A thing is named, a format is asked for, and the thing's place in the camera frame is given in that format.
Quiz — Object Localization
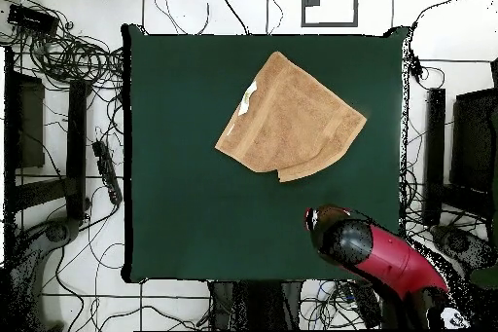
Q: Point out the dark green table cloth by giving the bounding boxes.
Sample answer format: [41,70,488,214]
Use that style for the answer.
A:
[121,24,409,285]

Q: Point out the thin looped black cable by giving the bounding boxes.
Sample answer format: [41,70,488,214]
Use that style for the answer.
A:
[154,0,211,36]

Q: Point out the tangle of black cables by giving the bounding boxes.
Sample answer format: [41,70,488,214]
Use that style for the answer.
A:
[0,0,125,92]

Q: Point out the black rectangular box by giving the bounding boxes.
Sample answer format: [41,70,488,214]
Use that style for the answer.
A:
[7,3,60,34]

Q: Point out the black furniture frame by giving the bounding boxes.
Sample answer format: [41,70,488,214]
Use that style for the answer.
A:
[3,46,92,228]
[422,56,498,228]

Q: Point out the orange terry towel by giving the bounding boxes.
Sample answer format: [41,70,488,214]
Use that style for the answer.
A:
[214,50,368,184]

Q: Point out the straight black cable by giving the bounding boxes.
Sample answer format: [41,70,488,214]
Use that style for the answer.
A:
[210,0,250,35]

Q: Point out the grey chair base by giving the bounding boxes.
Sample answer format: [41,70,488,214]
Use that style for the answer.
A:
[429,224,491,271]
[7,216,83,331]

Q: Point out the black flat box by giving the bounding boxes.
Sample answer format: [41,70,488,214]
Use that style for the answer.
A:
[341,280,386,329]

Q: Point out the black power strip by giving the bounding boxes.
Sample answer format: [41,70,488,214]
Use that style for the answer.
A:
[91,139,124,205]

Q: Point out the grey rectangular frame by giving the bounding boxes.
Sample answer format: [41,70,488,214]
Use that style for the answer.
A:
[301,0,360,28]

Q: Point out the black power adapter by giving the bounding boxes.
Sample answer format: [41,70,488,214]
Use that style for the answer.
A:
[408,53,426,82]

